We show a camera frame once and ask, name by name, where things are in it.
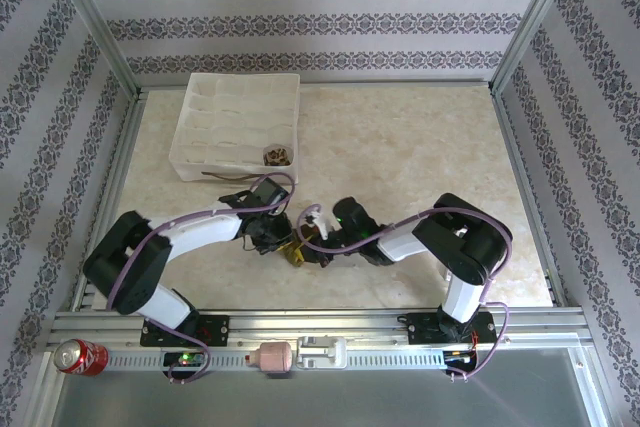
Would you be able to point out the olive sock with orange toe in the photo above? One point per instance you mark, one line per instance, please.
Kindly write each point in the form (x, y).
(296, 259)

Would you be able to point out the brown patterned sock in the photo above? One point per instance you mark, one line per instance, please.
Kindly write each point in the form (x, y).
(276, 156)

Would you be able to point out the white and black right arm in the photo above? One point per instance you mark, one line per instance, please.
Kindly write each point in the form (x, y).
(405, 244)

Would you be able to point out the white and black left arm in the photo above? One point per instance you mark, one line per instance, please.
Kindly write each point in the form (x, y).
(200, 232)

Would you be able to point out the white plastic holder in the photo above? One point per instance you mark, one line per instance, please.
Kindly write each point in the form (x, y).
(322, 352)

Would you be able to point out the pink and white bottle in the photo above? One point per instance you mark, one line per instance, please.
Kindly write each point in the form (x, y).
(272, 357)

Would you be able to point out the slotted metal strip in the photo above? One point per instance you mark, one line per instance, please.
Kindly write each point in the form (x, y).
(380, 359)

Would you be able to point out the white fabric organizer box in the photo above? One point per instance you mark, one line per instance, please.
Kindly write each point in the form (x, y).
(235, 117)

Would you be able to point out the grey metal panel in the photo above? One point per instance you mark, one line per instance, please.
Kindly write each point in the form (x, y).
(320, 397)

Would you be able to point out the circuit board with green light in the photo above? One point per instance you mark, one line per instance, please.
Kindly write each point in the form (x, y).
(186, 359)

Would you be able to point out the red soda can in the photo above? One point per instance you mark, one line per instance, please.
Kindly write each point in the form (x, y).
(80, 358)

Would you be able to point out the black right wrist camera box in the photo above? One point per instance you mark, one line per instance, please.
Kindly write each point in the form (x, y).
(352, 217)

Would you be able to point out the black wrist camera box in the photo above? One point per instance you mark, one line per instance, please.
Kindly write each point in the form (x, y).
(269, 192)
(352, 217)

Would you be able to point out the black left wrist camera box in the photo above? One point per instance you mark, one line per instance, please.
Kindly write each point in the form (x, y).
(269, 192)

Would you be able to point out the aluminium front rail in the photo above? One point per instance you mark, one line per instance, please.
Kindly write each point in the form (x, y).
(310, 322)

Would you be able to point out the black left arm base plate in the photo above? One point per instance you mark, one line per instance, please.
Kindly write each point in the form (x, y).
(217, 329)

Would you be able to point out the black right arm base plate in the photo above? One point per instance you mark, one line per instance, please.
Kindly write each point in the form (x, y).
(420, 329)

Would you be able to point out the aluminium side rail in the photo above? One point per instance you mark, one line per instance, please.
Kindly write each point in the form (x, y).
(532, 197)
(112, 197)

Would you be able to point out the aluminium back rail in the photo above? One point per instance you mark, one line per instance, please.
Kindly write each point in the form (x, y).
(400, 83)

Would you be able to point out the aluminium frame post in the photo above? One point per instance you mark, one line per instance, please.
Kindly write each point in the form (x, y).
(98, 22)
(532, 22)

